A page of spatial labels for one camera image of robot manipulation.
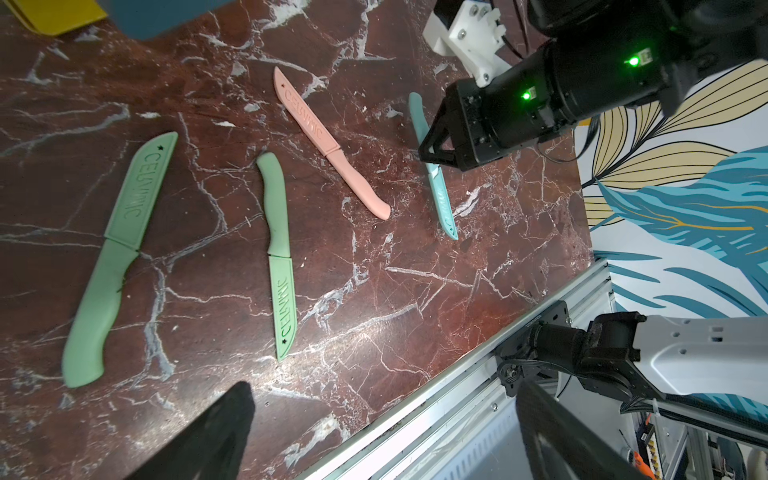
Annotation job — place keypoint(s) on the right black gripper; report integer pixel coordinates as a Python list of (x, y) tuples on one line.
[(479, 125)]

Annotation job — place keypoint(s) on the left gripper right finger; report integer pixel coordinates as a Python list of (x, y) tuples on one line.
[(580, 435)]

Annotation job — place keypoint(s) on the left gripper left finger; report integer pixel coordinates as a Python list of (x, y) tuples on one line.
[(210, 447)]

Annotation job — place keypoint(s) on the teal knife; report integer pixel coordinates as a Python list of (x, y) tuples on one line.
[(434, 173)]

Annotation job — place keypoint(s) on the pink knife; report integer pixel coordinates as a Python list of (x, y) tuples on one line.
[(330, 149)]

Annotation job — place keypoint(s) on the teal drawer cabinet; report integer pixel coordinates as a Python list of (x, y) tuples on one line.
[(145, 19)]

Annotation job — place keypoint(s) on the yellow drawer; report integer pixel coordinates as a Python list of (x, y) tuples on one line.
[(55, 17)]

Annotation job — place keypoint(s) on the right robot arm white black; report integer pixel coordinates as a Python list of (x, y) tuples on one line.
[(667, 102)]

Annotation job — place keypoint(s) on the green knife left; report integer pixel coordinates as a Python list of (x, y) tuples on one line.
[(83, 355)]

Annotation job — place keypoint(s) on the green knife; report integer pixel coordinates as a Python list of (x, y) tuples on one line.
[(83, 355), (279, 254)]

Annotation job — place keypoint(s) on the green knife right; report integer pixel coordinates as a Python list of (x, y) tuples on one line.
[(279, 254)]

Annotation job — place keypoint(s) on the aluminium front rail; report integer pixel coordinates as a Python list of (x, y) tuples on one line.
[(461, 415)]

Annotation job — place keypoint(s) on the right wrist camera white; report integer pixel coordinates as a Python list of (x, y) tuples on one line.
[(471, 31)]

